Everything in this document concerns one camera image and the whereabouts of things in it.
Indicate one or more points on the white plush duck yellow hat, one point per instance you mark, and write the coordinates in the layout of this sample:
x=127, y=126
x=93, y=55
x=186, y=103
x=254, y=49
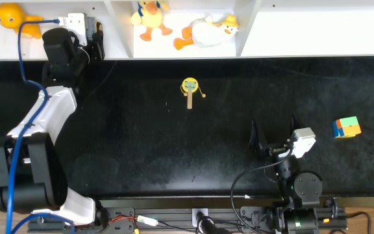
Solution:
x=208, y=34

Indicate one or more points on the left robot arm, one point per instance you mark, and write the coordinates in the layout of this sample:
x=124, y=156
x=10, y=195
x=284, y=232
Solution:
x=54, y=110

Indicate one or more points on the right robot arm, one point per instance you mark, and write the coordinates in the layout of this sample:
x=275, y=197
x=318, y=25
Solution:
x=307, y=188

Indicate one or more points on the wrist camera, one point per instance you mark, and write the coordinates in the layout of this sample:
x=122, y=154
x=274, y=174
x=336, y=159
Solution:
x=302, y=139
x=75, y=24

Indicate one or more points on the yellow wooden rattle drum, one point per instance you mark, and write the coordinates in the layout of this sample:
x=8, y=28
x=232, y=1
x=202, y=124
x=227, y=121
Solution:
x=190, y=87

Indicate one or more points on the many-coloured puzzle cube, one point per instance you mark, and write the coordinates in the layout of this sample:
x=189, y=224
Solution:
x=347, y=126

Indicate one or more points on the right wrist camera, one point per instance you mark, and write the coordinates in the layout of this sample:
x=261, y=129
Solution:
x=302, y=139

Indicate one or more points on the white shelf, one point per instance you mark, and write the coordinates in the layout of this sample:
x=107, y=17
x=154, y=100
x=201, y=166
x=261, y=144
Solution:
x=304, y=35

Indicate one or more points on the yellow rubber duck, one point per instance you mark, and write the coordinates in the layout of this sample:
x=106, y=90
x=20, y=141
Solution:
x=10, y=16

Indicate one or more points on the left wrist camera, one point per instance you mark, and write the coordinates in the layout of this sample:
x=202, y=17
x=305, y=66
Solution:
x=75, y=24

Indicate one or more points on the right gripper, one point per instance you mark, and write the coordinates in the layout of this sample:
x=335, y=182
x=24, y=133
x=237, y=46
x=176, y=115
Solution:
x=278, y=152

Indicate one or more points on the mounting rail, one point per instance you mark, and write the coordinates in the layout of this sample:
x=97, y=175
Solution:
x=174, y=222

